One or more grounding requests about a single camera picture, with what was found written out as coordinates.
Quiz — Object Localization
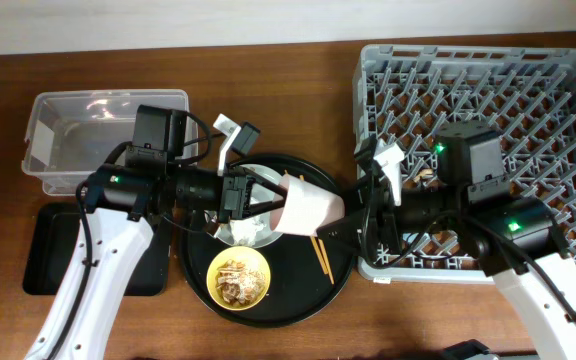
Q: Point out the black rectangular tray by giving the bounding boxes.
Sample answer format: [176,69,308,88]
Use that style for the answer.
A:
[22,202,173,297]

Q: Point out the wooden chopstick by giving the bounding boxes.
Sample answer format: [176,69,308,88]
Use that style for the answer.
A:
[279,173,329,275]
[302,193,335,285]

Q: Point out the white tissue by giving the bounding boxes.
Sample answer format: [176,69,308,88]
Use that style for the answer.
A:
[229,217,267,247]

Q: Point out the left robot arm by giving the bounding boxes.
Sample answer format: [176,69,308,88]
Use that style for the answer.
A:
[26,105,287,359]

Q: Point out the gold snack wrapper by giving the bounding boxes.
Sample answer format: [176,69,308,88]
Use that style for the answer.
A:
[203,220,222,238]

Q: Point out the pink cup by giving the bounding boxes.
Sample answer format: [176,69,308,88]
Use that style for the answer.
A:
[269,174,345,236]

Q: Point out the yellow bowl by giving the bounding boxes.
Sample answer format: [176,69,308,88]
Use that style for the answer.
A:
[206,246,271,311]

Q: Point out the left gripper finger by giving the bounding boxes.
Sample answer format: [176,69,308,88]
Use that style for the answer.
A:
[245,169,287,198]
[247,199,285,217]

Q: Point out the round black tray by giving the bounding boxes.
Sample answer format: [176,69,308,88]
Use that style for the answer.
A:
[179,152,359,329]

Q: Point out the food scraps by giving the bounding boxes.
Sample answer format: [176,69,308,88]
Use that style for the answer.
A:
[216,260,266,308]

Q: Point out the grey plate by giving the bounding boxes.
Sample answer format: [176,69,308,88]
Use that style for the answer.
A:
[213,164,283,248]

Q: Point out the small food scrap in rack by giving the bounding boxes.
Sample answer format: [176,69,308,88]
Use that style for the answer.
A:
[414,169,434,183]

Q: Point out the clear plastic bin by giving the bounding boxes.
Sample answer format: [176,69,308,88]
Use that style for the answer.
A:
[21,89,190,196]

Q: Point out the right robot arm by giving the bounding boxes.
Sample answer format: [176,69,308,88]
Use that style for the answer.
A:
[317,121,576,359]

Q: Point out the grey dishwasher rack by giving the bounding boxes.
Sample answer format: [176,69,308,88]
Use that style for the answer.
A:
[352,44,576,264]

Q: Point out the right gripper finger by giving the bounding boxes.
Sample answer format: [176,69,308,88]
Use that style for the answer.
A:
[339,182,368,213]
[316,210,366,255]

